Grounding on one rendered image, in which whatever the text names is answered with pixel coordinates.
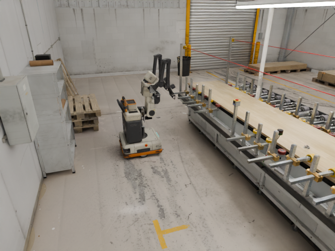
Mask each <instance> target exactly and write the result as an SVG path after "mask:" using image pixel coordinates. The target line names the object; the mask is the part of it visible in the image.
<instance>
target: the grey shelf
mask: <svg viewBox="0 0 335 251"><path fill-rule="evenodd" d="M53 64H54V65H49V66H30V64H28V65H27V66H26V67H25V68H24V69H23V70H22V71H21V72H20V73H19V74H18V75H17V76H19V75H25V76H27V79H28V84H29V88H30V92H31V96H32V100H33V104H34V108H35V112H36V116H37V120H38V124H39V128H38V131H37V133H36V136H35V139H34V143H35V146H36V150H37V154H38V158H39V161H40V165H41V169H42V173H43V176H44V177H43V178H47V175H46V173H51V172H57V171H63V170H69V169H72V173H75V169H74V154H75V147H76V146H77V145H76V140H75V135H74V130H73V124H72V119H71V113H70V108H69V103H68V97H67V92H66V86H65V80H64V76H63V70H62V65H61V61H54V62H53ZM61 99H66V102H65V105H64V109H63V107H62V102H61Z"/></svg>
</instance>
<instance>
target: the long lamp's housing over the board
mask: <svg viewBox="0 0 335 251"><path fill-rule="evenodd" d="M316 2H335V0H255V1H241V2H237V4H236V8H237V6H253V5H274V4H295V3H316Z"/></svg>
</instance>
